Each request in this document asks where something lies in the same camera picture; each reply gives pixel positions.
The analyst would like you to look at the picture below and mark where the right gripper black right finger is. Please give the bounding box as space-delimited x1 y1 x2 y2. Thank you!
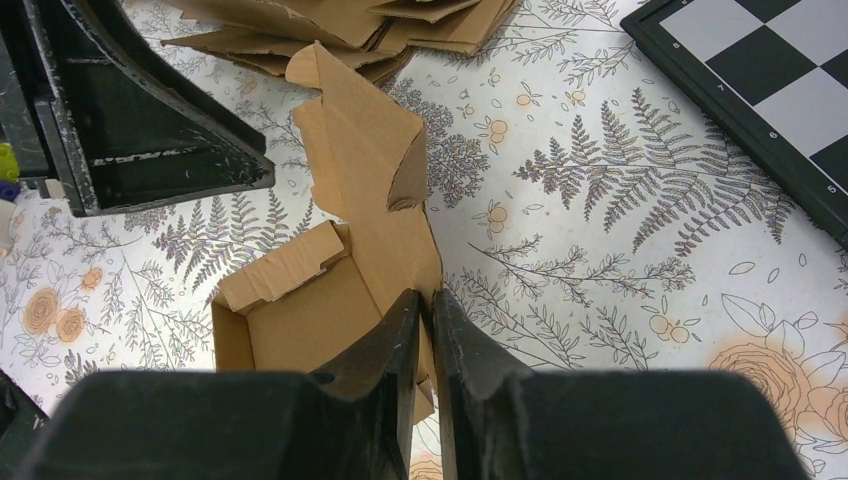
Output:
432 290 806 479

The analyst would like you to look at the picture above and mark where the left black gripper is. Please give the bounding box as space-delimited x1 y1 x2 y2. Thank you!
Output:
1 1 275 217

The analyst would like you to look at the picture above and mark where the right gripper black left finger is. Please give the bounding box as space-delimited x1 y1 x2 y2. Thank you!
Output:
16 290 421 479

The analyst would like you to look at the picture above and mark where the brown cardboard box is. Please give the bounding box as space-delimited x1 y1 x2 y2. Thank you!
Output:
210 40 444 425

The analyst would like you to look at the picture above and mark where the stack of flat cardboard boxes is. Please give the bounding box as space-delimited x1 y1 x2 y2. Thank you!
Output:
169 0 515 83

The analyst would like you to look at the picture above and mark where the black white checkerboard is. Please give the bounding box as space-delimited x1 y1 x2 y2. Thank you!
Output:
620 0 847 245

